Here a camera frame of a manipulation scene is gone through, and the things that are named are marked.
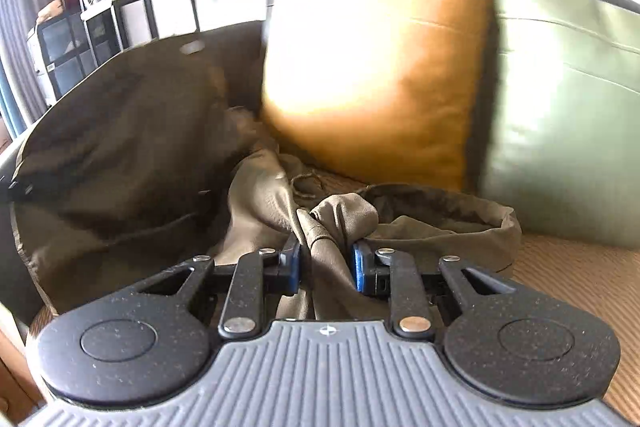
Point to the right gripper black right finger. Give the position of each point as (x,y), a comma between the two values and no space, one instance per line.
(502,338)

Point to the dark storage cabinet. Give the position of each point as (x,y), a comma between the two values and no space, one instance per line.
(65,50)

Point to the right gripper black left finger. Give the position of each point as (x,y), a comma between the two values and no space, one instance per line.
(150,340)

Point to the green leather cushion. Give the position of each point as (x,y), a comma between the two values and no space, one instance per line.
(564,149)

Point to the dark leather sofa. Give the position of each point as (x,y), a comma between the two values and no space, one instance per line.
(15,256)

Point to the olive brown jacket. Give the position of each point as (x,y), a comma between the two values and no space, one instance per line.
(157,157)

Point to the orange leather cushion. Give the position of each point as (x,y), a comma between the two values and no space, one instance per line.
(377,90)

